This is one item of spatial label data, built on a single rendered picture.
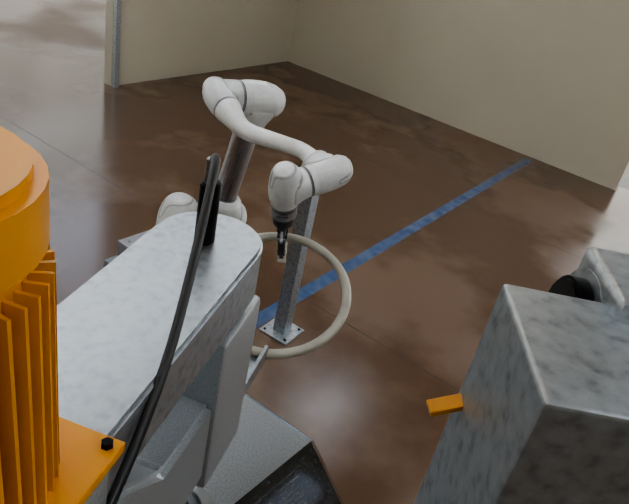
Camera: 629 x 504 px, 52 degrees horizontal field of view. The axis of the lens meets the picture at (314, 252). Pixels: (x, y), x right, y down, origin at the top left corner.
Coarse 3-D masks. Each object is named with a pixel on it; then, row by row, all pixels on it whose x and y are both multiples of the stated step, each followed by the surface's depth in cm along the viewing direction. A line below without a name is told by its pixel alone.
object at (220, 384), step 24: (240, 336) 132; (216, 360) 125; (240, 360) 138; (192, 384) 130; (216, 384) 128; (240, 384) 146; (216, 408) 132; (240, 408) 154; (216, 432) 138; (216, 456) 145
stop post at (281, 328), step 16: (304, 208) 343; (304, 224) 347; (288, 256) 361; (304, 256) 361; (288, 272) 365; (288, 288) 369; (288, 304) 373; (272, 320) 395; (288, 320) 381; (272, 336) 381; (288, 336) 384
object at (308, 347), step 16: (272, 240) 221; (288, 240) 221; (304, 240) 220; (336, 272) 214; (336, 320) 201; (320, 336) 197; (256, 352) 192; (272, 352) 192; (288, 352) 192; (304, 352) 194
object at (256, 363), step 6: (264, 348) 191; (264, 354) 189; (252, 360) 192; (258, 360) 186; (264, 360) 192; (252, 366) 183; (258, 366) 186; (252, 372) 181; (252, 378) 183; (246, 384) 177; (246, 390) 180
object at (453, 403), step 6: (444, 396) 76; (450, 396) 76; (456, 396) 76; (426, 402) 76; (432, 402) 76; (438, 402) 76; (444, 402) 76; (450, 402) 75; (456, 402) 75; (462, 402) 75; (432, 408) 75; (438, 408) 75; (444, 408) 75; (450, 408) 75; (456, 408) 75; (462, 408) 75; (432, 414) 75; (438, 414) 75
